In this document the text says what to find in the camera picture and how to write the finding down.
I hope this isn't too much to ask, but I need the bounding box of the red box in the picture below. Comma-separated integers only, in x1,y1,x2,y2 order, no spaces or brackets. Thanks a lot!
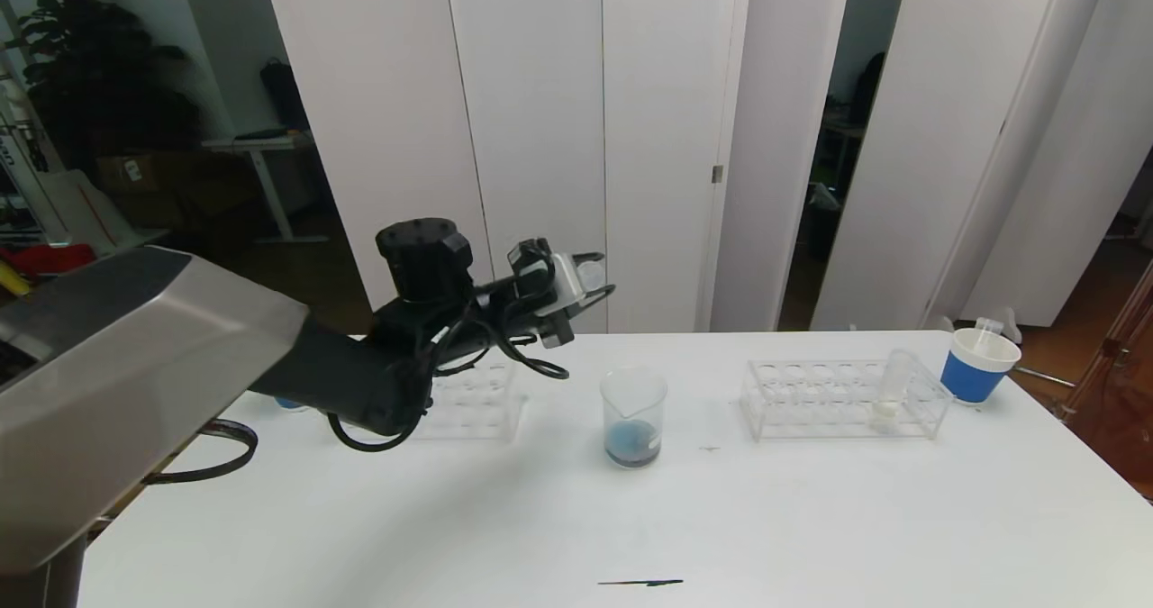
0,244,95,277

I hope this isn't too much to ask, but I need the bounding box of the clear glass beaker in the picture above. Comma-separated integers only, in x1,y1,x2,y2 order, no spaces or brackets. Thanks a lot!
601,367,669,469

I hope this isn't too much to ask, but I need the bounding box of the dark green potted plant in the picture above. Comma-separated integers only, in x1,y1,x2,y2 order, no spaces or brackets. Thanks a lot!
0,0,204,179

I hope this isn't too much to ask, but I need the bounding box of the brown cardboard box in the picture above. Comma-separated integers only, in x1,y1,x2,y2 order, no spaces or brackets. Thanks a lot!
95,151,184,200

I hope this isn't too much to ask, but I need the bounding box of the white standing desk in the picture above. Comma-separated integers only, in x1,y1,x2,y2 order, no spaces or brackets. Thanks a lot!
202,131,329,245

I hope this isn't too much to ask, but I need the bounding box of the clear acrylic tube rack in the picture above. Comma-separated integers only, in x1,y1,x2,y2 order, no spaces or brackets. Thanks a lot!
419,354,525,442
740,358,954,440

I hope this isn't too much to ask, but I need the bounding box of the white folding partition screen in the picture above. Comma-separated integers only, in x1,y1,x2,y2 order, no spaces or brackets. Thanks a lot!
261,0,855,336
809,0,1153,331

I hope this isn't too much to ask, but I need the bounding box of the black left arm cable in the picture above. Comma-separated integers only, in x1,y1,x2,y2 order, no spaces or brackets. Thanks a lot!
326,239,571,453

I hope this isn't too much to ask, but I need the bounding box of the dark red strap loop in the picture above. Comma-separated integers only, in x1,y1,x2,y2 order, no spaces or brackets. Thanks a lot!
142,419,260,486

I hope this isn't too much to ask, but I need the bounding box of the yellow pigment test tube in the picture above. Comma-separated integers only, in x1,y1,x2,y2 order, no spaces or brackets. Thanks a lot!
870,349,917,431

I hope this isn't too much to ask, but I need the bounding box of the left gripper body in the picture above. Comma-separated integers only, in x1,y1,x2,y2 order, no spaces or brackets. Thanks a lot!
477,252,586,349

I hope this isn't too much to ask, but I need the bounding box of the white floor object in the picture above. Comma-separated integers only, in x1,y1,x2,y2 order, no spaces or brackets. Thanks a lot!
937,309,1023,346

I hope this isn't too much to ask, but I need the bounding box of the white board with red line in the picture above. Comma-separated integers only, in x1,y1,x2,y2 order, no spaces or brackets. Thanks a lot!
32,169,134,256

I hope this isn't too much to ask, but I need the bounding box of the black bag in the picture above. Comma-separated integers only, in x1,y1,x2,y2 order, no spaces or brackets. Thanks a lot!
259,57,312,135

